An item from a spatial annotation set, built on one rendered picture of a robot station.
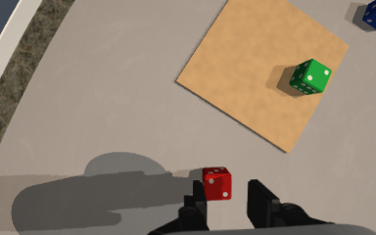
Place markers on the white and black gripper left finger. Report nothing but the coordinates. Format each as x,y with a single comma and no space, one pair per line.
191,217

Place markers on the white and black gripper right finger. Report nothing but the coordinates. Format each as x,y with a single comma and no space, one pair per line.
264,209

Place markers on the tan square mat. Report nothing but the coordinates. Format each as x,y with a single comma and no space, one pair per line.
245,62

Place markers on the red die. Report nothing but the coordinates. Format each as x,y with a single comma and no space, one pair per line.
217,183

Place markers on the green die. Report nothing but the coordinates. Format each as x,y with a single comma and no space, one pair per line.
310,77

